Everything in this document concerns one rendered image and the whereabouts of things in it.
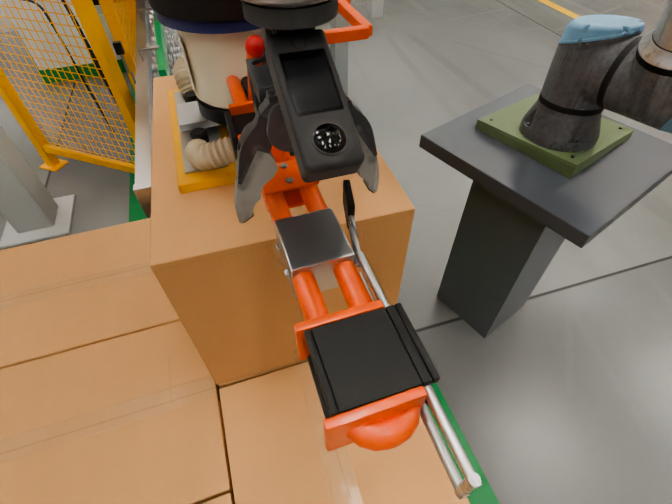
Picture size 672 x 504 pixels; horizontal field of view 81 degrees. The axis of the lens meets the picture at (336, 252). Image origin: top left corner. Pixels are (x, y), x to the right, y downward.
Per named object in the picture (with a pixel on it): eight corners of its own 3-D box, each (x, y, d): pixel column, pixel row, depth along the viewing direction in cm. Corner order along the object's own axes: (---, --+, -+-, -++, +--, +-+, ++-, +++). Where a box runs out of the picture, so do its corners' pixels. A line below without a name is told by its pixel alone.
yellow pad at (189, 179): (169, 98, 86) (161, 75, 82) (216, 91, 88) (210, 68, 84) (180, 195, 65) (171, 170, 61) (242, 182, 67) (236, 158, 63)
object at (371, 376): (297, 353, 34) (292, 323, 31) (376, 329, 36) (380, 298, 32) (327, 452, 29) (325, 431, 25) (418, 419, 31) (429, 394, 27)
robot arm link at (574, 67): (563, 79, 106) (594, 4, 93) (627, 103, 96) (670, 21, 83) (527, 93, 100) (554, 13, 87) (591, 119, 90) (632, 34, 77)
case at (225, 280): (198, 205, 123) (152, 77, 93) (322, 181, 130) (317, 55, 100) (216, 385, 84) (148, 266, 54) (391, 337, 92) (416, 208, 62)
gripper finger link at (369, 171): (378, 151, 47) (334, 98, 40) (399, 181, 43) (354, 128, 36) (358, 168, 48) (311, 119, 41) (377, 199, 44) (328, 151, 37)
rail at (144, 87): (145, 11, 280) (135, -20, 266) (153, 10, 282) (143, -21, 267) (155, 232, 135) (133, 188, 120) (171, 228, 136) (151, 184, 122)
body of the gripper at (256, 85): (323, 105, 42) (319, -30, 33) (351, 149, 37) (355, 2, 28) (252, 118, 41) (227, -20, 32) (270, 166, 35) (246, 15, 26)
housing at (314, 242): (275, 250, 43) (270, 220, 40) (335, 235, 44) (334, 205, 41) (291, 300, 39) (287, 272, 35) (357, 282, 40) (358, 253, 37)
